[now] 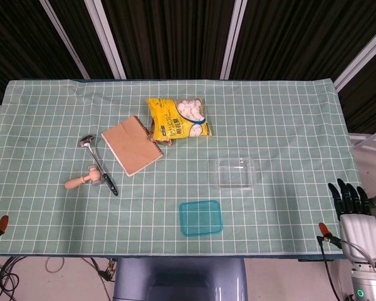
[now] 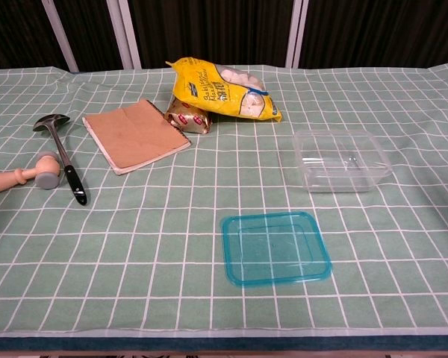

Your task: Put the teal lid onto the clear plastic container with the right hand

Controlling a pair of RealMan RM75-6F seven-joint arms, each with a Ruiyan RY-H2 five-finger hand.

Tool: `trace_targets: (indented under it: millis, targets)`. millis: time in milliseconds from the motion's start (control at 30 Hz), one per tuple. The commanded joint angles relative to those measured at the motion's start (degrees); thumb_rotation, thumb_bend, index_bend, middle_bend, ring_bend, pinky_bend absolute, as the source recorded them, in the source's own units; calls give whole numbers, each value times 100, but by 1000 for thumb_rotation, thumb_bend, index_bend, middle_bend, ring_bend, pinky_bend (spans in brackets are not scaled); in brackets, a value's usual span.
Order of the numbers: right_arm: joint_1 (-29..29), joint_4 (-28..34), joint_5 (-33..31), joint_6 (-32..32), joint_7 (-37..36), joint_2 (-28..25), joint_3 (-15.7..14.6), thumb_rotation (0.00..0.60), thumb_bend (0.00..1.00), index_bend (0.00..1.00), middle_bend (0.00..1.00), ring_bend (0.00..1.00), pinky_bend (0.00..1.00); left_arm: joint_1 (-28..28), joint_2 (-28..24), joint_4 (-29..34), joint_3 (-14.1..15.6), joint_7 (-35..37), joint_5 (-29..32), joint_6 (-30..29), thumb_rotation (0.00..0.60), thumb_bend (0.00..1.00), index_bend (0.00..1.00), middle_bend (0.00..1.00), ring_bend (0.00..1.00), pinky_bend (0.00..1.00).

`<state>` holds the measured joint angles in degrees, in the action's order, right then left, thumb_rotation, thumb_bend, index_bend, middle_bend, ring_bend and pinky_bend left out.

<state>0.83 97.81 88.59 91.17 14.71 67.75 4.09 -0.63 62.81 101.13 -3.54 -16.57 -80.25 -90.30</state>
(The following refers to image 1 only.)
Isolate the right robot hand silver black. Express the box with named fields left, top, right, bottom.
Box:
left=316, top=178, right=376, bottom=264

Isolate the blue transparent container lid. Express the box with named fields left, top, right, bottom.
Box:
left=179, top=200, right=223, bottom=237

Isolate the clear plastic container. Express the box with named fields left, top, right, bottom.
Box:
left=213, top=157, right=258, bottom=191

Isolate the green checked tablecloth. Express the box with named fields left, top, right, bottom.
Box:
left=0, top=78, right=376, bottom=257

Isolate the wooden mallet with grey head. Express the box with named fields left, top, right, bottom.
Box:
left=65, top=165, right=103, bottom=191

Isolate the brown spiral notebook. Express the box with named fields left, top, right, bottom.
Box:
left=100, top=115, right=164, bottom=177

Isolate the blue grey robot torso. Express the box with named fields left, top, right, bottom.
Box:
left=112, top=257, right=248, bottom=301

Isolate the yellow marshmallow bag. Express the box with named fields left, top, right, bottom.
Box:
left=145, top=97, right=214, bottom=142

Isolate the black pleated curtain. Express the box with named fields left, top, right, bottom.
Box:
left=0, top=0, right=376, bottom=135

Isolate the black cable on right hand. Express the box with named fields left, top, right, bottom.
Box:
left=316, top=236, right=344, bottom=301

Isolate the black floor cable bundle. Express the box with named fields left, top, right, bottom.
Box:
left=0, top=256, right=24, bottom=301

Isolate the thin floor cable loop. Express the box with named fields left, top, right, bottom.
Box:
left=45, top=256, right=67, bottom=273

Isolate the white low frame bar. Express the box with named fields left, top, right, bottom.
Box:
left=350, top=125, right=376, bottom=149

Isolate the metal ladle with black handle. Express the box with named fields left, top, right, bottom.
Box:
left=78, top=134, right=119, bottom=197

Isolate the floor cable with plug connectors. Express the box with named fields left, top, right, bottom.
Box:
left=92, top=256, right=117, bottom=301

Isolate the white slanted frame post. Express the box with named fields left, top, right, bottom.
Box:
left=333, top=21, right=376, bottom=92

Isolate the slim white frame post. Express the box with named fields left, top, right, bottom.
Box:
left=39, top=0, right=91, bottom=80

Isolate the wide white frame post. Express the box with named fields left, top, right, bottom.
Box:
left=220, top=0, right=248, bottom=80
left=83, top=0, right=127, bottom=80

